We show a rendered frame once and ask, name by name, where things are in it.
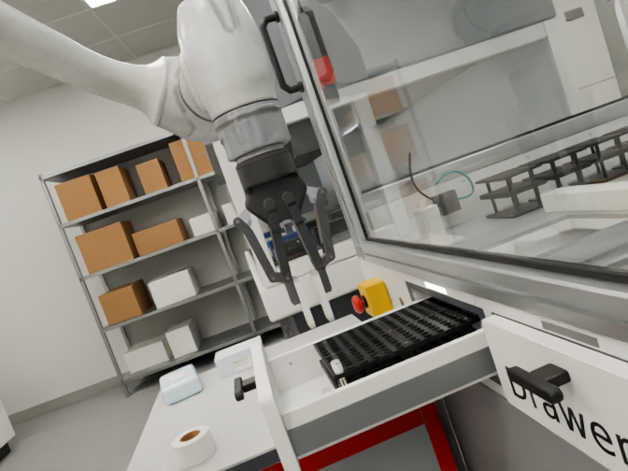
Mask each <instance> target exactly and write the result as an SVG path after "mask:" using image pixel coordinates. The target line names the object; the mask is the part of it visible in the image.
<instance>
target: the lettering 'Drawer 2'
mask: <svg viewBox="0 0 628 471"><path fill-rule="evenodd" d="M509 381H510V384H511V387H512V390H513V392H514V395H516V396H517V397H519V398H520V399H522V400H525V399H526V391H525V389H524V388H522V391H523V396H521V395H519V394H517V393H516V392H515V388H514V385H513V382H512V381H511V380H509ZM529 393H530V395H531V398H532V401H533V404H534V407H535V408H537V407H536V404H535V399H534V397H533V394H532V393H531V392H529ZM558 405H559V407H560V409H561V411H562V413H563V415H564V418H565V420H566V423H567V425H568V427H569V429H570V430H571V431H573V432H574V428H573V422H572V417H573V419H574V421H575V424H576V426H577V428H578V430H579V432H580V435H581V437H583V438H585V439H586V436H585V429H584V421H583V415H581V414H580V413H579V421H580V427H579V425H578V422H577V419H576V417H575V415H574V413H573V411H572V409H571V408H570V407H567V410H568V417H569V420H568V418H567V417H566V415H565V413H564V409H563V407H562V405H561V403H558ZM546 406H548V407H551V408H552V409H553V412H554V416H551V415H550V414H549V413H548V411H547V408H546ZM543 408H544V410H545V412H546V413H547V415H548V416H549V417H550V418H552V419H553V420H555V419H556V421H557V422H559V423H560V421H559V418H558V414H557V411H556V408H555V405H551V404H549V403H547V402H544V403H543ZM569 422H570V423H569ZM595 426H597V427H599V428H600V429H602V430H603V432H604V433H605V435H606V436H607V438H605V437H604V436H602V435H600V434H598V433H596V432H595V431H594V427H595ZM580 428H581V429H580ZM591 431H592V436H593V438H594V440H595V441H596V443H597V444H598V446H599V447H600V448H601V449H602V450H603V451H604V452H606V453H607V454H609V455H611V456H615V457H616V455H615V452H614V451H609V450H607V449H605V448H604V447H603V446H602V445H601V443H600V442H599V440H598V439H597V436H598V437H600V438H602V439H603V440H605V441H606V442H607V443H609V444H611V445H613V444H612V441H611V438H610V436H609V434H608V433H607V431H606V429H605V428H604V427H603V426H602V425H601V424H599V423H598V422H595V421H593V422H591ZM615 435H616V437H617V440H618V444H619V447H620V450H621V455H622V459H623V461H624V463H625V464H627V465H628V461H627V458H626V454H625V451H624V448H623V443H627V444H628V439H626V438H623V439H621V437H620V436H619V435H617V434H615Z"/></svg>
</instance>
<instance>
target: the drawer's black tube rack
mask: <svg viewBox="0 0 628 471"><path fill-rule="evenodd" d="M479 321H480V317H479V314H476V313H474V312H471V311H469V310H466V309H464V308H461V307H457V306H455V305H453V304H450V303H448V302H445V301H442V300H440V299H437V298H435V297H433V296H432V297H430V298H427V299H425V300H422V301H420V302H418V303H416V304H413V305H411V306H408V307H404V308H402V309H399V310H397V311H394V312H393V313H390V314H388V315H385V316H383V317H380V318H378V319H375V320H373V321H370V322H367V323H365V324H362V325H360V326H357V327H355V328H352V329H350V330H348V331H346V332H343V333H341V334H338V335H334V336H332V337H329V338H327V339H324V340H323V341H324V342H323V343H326V345H327V346H328V347H329V349H330V350H331V351H332V353H333V354H332V355H335V356H336V358H337V359H338V360H339V362H341V364H342V365H343V366H344V367H343V369H346V370H347V372H348V376H346V380H347V382H348V384H350V383H352V382H354V381H356V380H358V379H361V378H365V377H367V376H369V375H372V374H374V373H377V372H378V371H381V370H383V369H385V368H388V367H390V366H393V365H395V364H399V363H401V362H403V361H405V360H407V359H410V358H412V357H415V356H417V355H419V354H422V353H424V352H426V351H428V350H432V349H434V348H437V347H439V346H442V345H444V344H446V343H449V342H450V341H453V340H455V339H457V338H460V337H462V336H465V335H469V334H471V333H473V332H476V331H477V330H478V329H477V328H474V327H473V326H472V324H474V323H476V322H479ZM319 362H320V364H321V368H322V369H323V371H324V373H325V374H326V376H327V378H329V380H330V381H331V383H332V385H333V386H334V388H335V389H338V388H340V387H339V384H338V382H337V380H335V379H334V378H333V376H332V375H331V373H330V371H329V370H328V368H327V367H326V365H325V364H324V362H323V361H322V360H319Z"/></svg>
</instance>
